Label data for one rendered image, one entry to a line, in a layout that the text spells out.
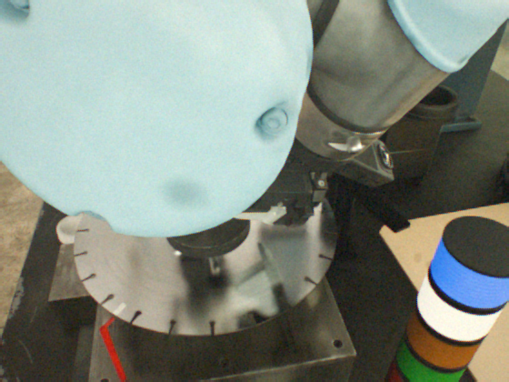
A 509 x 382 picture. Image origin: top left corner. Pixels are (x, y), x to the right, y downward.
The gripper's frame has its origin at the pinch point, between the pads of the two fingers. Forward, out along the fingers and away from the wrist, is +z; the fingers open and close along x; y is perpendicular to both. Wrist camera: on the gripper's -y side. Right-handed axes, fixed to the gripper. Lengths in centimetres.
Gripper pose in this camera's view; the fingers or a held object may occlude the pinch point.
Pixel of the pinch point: (267, 209)
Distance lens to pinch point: 51.2
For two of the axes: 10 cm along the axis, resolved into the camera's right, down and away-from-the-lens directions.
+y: -9.5, -0.2, -3.1
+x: 1.0, 9.2, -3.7
